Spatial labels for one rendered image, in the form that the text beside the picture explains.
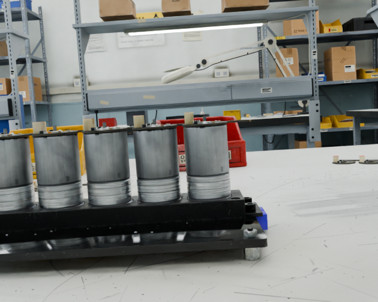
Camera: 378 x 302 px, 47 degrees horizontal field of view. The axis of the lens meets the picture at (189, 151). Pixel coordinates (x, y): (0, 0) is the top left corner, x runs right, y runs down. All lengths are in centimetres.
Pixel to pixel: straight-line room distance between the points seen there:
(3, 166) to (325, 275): 17
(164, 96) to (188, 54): 219
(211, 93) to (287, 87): 43
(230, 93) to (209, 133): 228
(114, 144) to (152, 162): 2
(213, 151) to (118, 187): 5
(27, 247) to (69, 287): 4
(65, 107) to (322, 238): 467
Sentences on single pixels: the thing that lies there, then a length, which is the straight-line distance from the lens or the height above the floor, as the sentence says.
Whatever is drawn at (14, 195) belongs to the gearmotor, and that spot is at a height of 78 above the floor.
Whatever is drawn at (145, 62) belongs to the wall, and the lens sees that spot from 471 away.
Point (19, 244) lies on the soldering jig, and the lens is 23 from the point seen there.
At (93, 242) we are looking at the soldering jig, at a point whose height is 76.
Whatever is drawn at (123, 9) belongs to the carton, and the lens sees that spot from 267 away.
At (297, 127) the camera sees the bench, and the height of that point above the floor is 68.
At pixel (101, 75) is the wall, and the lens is 478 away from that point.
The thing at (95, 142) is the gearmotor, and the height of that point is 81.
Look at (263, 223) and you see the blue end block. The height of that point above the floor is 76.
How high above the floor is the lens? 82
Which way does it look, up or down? 5 degrees down
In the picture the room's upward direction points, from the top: 4 degrees counter-clockwise
